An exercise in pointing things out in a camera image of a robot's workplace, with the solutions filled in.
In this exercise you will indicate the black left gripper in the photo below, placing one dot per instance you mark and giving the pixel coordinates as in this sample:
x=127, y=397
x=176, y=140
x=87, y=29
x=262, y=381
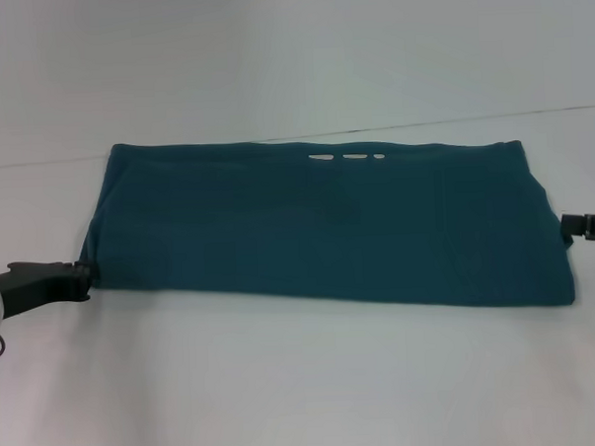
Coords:
x=33, y=286

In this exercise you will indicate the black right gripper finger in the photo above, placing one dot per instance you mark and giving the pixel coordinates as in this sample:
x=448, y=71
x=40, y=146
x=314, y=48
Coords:
x=586, y=220
x=587, y=235

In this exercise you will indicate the teal blue shirt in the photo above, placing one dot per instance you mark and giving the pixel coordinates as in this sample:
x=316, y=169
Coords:
x=327, y=221

